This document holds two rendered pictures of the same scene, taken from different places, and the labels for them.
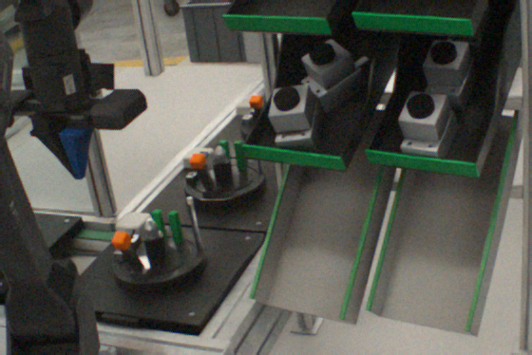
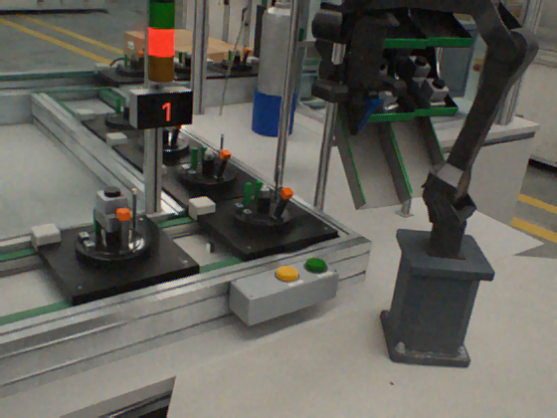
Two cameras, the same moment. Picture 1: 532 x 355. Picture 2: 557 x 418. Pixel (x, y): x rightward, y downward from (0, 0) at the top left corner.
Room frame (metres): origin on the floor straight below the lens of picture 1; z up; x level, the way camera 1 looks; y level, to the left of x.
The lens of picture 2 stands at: (0.41, 1.28, 1.55)
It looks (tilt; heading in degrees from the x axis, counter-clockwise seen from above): 24 degrees down; 301
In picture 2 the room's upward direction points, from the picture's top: 6 degrees clockwise
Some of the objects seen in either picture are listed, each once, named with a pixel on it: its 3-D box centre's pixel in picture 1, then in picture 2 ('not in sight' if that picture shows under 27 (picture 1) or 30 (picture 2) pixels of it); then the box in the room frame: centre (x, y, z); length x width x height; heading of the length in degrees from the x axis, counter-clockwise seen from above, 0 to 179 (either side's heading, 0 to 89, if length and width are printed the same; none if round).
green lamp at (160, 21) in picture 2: not in sight; (161, 14); (1.25, 0.37, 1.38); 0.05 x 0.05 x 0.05
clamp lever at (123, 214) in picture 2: not in sight; (122, 227); (1.15, 0.57, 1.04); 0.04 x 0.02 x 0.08; 159
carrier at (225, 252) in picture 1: (154, 243); (264, 201); (1.07, 0.24, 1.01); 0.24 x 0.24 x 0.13; 69
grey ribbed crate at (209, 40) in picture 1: (278, 16); not in sight; (3.21, 0.07, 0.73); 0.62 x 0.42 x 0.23; 69
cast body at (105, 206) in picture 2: not in sight; (109, 204); (1.21, 0.55, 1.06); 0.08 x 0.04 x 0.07; 159
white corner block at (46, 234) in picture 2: not in sight; (46, 238); (1.32, 0.61, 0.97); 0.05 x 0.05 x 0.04; 69
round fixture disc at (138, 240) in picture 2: not in sight; (113, 245); (1.20, 0.56, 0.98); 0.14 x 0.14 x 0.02
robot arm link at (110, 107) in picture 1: (59, 84); (362, 73); (0.87, 0.27, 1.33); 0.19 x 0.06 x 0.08; 68
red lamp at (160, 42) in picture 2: not in sight; (161, 41); (1.25, 0.37, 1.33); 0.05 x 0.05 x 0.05
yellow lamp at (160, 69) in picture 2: not in sight; (160, 67); (1.25, 0.37, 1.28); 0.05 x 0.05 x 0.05
